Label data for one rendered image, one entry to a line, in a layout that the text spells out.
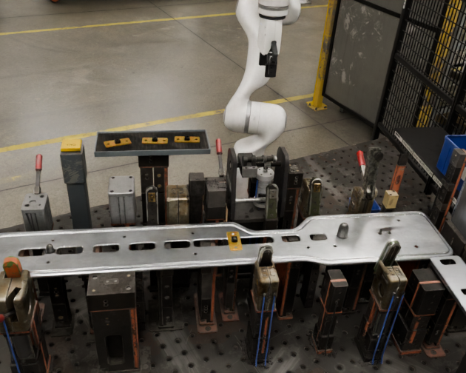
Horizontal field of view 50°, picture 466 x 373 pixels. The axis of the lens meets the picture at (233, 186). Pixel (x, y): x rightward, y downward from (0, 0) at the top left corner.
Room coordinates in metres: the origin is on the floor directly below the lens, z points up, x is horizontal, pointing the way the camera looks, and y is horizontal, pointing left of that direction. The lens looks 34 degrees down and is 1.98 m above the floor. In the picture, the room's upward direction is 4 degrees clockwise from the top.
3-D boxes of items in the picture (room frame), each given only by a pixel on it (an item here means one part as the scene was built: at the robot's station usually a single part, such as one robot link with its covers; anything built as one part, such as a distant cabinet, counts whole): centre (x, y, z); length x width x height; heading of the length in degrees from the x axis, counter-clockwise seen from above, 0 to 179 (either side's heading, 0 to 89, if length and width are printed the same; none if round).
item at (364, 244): (1.15, 0.00, 1.00); 1.38 x 0.22 x 0.02; 101
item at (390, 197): (1.39, -0.53, 0.88); 0.04 x 0.04 x 0.36; 11
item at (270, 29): (1.43, -0.08, 1.55); 0.10 x 0.07 x 0.11; 11
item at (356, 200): (1.41, -0.44, 0.88); 0.07 x 0.06 x 0.35; 11
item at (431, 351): (1.08, -0.66, 0.84); 0.11 x 0.06 x 0.29; 11
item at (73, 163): (1.40, 0.53, 0.92); 0.08 x 0.08 x 0.44; 11
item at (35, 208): (1.21, 0.60, 0.88); 0.11 x 0.10 x 0.36; 11
